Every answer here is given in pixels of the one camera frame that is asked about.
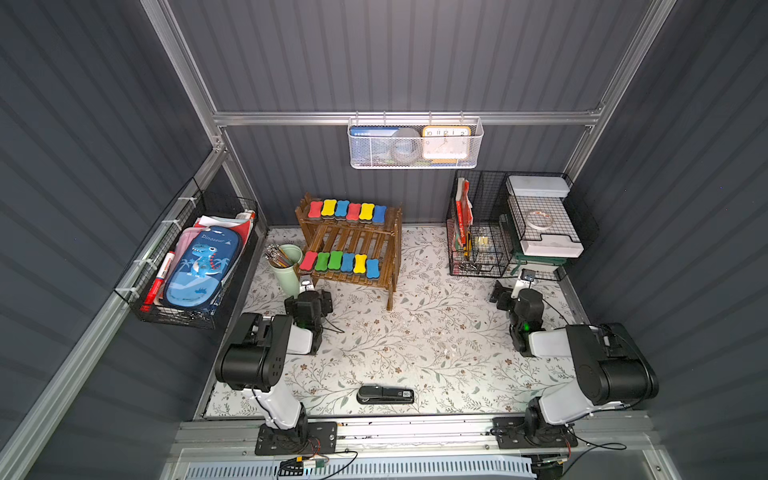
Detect wooden two-tier shelf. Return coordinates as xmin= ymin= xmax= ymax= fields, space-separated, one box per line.
xmin=295 ymin=194 xmax=402 ymax=310

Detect red eraser top shelf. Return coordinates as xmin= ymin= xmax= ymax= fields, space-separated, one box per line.
xmin=346 ymin=203 xmax=362 ymax=222
xmin=307 ymin=200 xmax=324 ymax=219

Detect red eraser shelf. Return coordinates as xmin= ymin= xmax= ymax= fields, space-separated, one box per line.
xmin=299 ymin=251 xmax=318 ymax=272
xmin=307 ymin=200 xmax=324 ymax=219
xmin=346 ymin=203 xmax=362 ymax=222

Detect yellow eraser top shelf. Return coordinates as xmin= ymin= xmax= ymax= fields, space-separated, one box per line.
xmin=359 ymin=203 xmax=375 ymax=222
xmin=321 ymin=199 xmax=337 ymax=218

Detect yellow eraser shelf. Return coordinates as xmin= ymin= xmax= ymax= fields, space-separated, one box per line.
xmin=353 ymin=254 xmax=368 ymax=275
xmin=321 ymin=199 xmax=337 ymax=218
xmin=359 ymin=203 xmax=375 ymax=222

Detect blue eraser top shelf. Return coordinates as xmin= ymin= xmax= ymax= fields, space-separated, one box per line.
xmin=334 ymin=200 xmax=350 ymax=219
xmin=372 ymin=205 xmax=387 ymax=225

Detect blue eraser shelf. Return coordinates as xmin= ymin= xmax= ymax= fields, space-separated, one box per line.
xmin=340 ymin=253 xmax=355 ymax=273
xmin=366 ymin=259 xmax=381 ymax=279
xmin=372 ymin=205 xmax=387 ymax=225
xmin=334 ymin=200 xmax=350 ymax=219

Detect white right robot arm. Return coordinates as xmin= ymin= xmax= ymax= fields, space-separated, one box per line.
xmin=490 ymin=282 xmax=659 ymax=448

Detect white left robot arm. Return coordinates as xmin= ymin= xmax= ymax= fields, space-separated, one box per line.
xmin=214 ymin=290 xmax=333 ymax=454

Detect red eraser bottom shelf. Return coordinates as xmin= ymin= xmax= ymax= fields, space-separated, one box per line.
xmin=299 ymin=251 xmax=318 ymax=272

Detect green eraser shelf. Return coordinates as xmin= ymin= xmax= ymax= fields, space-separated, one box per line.
xmin=327 ymin=251 xmax=344 ymax=271
xmin=314 ymin=252 xmax=330 ymax=272

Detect yellow eraser bottom shelf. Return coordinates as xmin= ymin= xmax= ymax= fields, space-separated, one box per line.
xmin=353 ymin=254 xmax=368 ymax=275

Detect green pencil cup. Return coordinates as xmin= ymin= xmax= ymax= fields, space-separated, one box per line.
xmin=268 ymin=244 xmax=303 ymax=297

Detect pencils in cup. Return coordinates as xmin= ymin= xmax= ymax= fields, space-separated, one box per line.
xmin=264 ymin=244 xmax=293 ymax=269

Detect black stapler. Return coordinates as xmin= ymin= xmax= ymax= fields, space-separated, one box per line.
xmin=356 ymin=385 xmax=415 ymax=405

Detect white paper tray stack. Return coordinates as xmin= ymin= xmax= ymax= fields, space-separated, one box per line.
xmin=506 ymin=174 xmax=584 ymax=259

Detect blue dinosaur pencil case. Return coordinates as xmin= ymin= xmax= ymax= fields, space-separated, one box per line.
xmin=162 ymin=226 xmax=242 ymax=311

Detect red book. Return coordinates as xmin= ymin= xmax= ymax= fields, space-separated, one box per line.
xmin=454 ymin=177 xmax=473 ymax=250

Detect red marker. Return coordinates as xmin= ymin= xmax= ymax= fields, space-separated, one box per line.
xmin=140 ymin=251 xmax=175 ymax=312

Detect blue box in basket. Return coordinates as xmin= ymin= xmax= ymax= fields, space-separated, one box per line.
xmin=348 ymin=126 xmax=398 ymax=168

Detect orange alarm clock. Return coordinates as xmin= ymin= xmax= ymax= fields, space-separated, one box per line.
xmin=422 ymin=125 xmax=472 ymax=163

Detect grey tape roll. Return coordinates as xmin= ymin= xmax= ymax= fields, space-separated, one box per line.
xmin=391 ymin=127 xmax=422 ymax=165

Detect black wire desk organizer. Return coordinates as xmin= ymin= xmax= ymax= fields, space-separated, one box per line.
xmin=446 ymin=170 xmax=599 ymax=281

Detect black wire side basket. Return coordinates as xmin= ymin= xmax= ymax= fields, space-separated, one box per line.
xmin=115 ymin=184 xmax=259 ymax=330

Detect metal base rail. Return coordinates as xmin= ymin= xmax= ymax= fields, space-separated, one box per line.
xmin=168 ymin=411 xmax=661 ymax=463

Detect white wire hanging basket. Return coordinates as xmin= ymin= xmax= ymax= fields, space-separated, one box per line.
xmin=347 ymin=116 xmax=485 ymax=170

